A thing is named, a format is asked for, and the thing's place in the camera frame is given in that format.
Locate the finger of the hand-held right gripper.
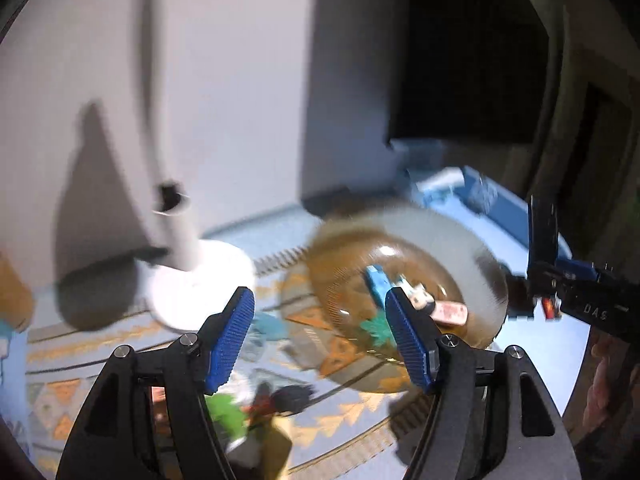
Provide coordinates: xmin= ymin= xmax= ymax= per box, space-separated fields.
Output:
xmin=528 ymin=194 xmax=561 ymax=267
xmin=504 ymin=271 xmax=534 ymax=320

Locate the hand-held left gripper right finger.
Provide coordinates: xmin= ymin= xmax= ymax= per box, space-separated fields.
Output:
xmin=384 ymin=287 xmax=583 ymax=480

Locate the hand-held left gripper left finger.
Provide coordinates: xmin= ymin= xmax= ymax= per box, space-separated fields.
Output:
xmin=57 ymin=286 xmax=256 ymax=480

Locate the black-haired red-clothed figurine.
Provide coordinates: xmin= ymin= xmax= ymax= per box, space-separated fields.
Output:
xmin=249 ymin=381 xmax=315 ymax=419

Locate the amber ribbed glass bowl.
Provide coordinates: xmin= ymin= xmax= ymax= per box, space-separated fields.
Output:
xmin=280 ymin=204 xmax=512 ymax=395

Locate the person's right hand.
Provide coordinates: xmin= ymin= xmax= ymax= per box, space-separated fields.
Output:
xmin=587 ymin=332 xmax=628 ymax=443

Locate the green toy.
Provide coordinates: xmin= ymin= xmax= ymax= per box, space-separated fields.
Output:
xmin=356 ymin=316 xmax=397 ymax=350
xmin=206 ymin=394 xmax=249 ymax=437

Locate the light blue crystal toy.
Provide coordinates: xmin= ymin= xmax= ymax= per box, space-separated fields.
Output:
xmin=245 ymin=314 xmax=287 ymax=362

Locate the pink eraser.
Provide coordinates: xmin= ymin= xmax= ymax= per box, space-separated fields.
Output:
xmin=431 ymin=301 xmax=469 ymax=327

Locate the blue box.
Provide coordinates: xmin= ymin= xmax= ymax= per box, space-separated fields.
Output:
xmin=414 ymin=164 xmax=532 ymax=252

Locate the blue toy block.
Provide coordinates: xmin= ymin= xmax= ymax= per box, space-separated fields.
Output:
xmin=364 ymin=265 xmax=402 ymax=312

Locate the white lamp stand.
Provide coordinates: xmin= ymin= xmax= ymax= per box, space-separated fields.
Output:
xmin=135 ymin=0 xmax=257 ymax=332

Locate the patterned blue woven mat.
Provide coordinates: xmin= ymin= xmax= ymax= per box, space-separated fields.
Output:
xmin=0 ymin=166 xmax=591 ymax=480

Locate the dark monitor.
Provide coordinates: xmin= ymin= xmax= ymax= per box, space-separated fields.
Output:
xmin=389 ymin=0 xmax=547 ymax=145

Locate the woven brown pen holder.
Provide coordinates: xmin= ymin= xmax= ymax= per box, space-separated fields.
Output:
xmin=0 ymin=249 xmax=37 ymax=332

